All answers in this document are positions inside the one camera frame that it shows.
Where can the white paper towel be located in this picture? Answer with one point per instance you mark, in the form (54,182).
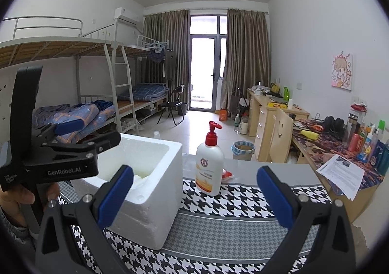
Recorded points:
(138,181)

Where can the anime wall picture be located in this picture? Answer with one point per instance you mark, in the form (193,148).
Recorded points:
(342,71)

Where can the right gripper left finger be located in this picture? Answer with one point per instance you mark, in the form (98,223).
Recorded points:
(57,250)

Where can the blue mattress far bed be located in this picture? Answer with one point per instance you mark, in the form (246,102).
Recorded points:
(146,92)

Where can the wooden chair with smiley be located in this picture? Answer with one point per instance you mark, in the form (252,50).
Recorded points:
(281,137)

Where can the printed paper sheet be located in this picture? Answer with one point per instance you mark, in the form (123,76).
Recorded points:
(346,175)

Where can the brown curtain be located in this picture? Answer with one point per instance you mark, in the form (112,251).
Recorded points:
(172,65)
(247,53)

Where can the wooden desk with drawers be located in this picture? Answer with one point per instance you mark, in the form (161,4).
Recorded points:
(261,119)

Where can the brown right curtain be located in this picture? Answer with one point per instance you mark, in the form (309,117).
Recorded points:
(247,53)

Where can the person's left hand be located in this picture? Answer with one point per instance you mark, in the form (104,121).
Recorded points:
(11,199)

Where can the glass balcony door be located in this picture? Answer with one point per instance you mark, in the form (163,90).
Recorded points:
(208,52)

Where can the yellow object on desk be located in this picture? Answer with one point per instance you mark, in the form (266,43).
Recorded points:
(310,134)

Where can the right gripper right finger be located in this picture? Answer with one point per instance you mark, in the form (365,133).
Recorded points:
(333,249)

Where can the blue plaid quilt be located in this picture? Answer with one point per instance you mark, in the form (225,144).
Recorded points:
(92,115)

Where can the black folding chair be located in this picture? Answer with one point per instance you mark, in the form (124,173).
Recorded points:
(173,103)

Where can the white styrofoam box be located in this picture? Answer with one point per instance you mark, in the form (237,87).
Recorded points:
(148,212)

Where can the metal bunk bed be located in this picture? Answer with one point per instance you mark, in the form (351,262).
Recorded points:
(78,67)

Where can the white air conditioner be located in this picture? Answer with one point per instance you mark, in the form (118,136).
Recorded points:
(125,15)

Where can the white lotion pump bottle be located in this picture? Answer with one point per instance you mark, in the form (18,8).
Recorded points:
(209,163)

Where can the orange plastic bag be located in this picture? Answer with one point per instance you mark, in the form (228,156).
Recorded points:
(227,176)

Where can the waste bin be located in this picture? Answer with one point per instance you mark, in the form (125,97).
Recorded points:
(243,150)

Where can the houndstooth table mat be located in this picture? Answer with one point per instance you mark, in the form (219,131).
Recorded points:
(233,232)

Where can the long cluttered wooden desk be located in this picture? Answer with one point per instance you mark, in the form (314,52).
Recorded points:
(317,152)

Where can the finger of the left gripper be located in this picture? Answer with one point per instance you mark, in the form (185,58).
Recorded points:
(59,129)
(93,146)

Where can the brown left curtain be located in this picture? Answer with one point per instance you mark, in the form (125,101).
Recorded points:
(172,65)

